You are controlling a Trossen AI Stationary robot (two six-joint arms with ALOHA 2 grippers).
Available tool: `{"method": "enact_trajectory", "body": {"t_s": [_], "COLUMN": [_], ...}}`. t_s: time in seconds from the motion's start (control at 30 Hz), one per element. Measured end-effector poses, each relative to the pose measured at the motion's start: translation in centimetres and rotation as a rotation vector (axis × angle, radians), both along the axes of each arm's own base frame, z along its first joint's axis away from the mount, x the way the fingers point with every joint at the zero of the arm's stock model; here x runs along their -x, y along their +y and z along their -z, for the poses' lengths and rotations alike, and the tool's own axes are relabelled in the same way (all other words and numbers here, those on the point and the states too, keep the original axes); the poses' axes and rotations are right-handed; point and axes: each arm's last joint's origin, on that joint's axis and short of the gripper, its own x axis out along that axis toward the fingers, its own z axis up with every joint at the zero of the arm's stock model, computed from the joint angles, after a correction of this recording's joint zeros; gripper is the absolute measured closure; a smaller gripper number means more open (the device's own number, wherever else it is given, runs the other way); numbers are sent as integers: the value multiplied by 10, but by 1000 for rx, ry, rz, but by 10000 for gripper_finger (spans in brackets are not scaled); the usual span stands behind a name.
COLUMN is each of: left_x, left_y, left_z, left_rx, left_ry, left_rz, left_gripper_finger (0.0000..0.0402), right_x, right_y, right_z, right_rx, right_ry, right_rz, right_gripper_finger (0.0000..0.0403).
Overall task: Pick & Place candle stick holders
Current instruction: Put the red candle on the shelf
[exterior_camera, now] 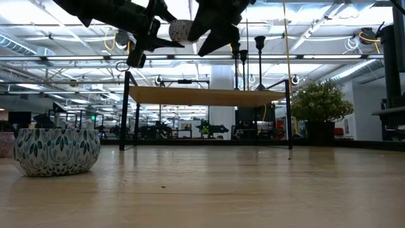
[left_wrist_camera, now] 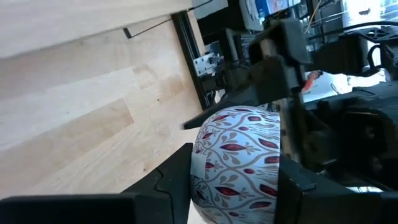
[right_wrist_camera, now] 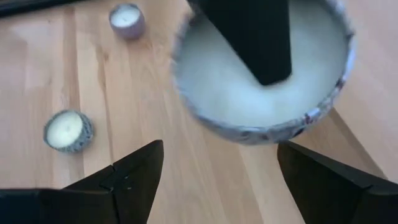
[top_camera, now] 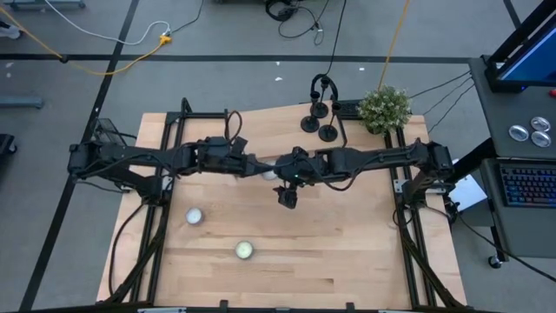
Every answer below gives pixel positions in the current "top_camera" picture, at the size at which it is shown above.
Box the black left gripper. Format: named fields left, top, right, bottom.
left=195, top=138, right=268, bottom=177

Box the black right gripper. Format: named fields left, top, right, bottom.
left=273, top=147, right=331, bottom=183

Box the blue speckled white candle tin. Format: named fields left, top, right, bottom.
left=260, top=162, right=280, bottom=182

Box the black power strip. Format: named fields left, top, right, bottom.
left=336, top=98, right=362, bottom=121

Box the potted plant with white flowers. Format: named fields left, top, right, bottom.
left=356, top=84, right=413, bottom=136

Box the white paper sheet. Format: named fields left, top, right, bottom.
left=447, top=175, right=489, bottom=213

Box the dark grey side desk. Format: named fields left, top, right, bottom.
left=467, top=55, right=556, bottom=261

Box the round silver tin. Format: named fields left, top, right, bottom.
left=530, top=130, right=553, bottom=149
left=507, top=124, right=530, bottom=143
left=530, top=115, right=552, bottom=132

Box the grey stand foot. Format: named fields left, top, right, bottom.
left=3, top=0, right=87, bottom=10
left=0, top=96, right=44, bottom=110

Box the backlit black keyboard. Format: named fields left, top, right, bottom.
left=499, top=166, right=556, bottom=209

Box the large black monitor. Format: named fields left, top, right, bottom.
left=484, top=0, right=556, bottom=93

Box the person's shoe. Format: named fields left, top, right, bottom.
left=0, top=19, right=22, bottom=40

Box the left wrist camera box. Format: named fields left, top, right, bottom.
left=228, top=136, right=249, bottom=158

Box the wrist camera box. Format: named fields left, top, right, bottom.
left=276, top=184, right=300, bottom=210
left=228, top=136, right=249, bottom=158

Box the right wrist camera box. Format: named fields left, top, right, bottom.
left=276, top=184, right=300, bottom=210

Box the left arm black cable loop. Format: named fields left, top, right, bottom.
left=224, top=110, right=243, bottom=143

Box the black aluminium rig frame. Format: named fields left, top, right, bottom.
left=96, top=97, right=469, bottom=313

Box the black looped cable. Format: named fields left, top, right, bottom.
left=309, top=0, right=348, bottom=105

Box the yellow cable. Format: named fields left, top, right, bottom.
left=0, top=6, right=173, bottom=77
left=376, top=0, right=412, bottom=91

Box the black cable bundle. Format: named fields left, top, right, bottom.
left=263, top=0, right=326, bottom=47

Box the thin black cable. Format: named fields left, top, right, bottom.
left=427, top=84, right=475, bottom=134
left=410, top=70, right=473, bottom=99
left=423, top=77, right=474, bottom=117

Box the white cable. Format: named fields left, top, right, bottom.
left=42, top=0, right=171, bottom=47

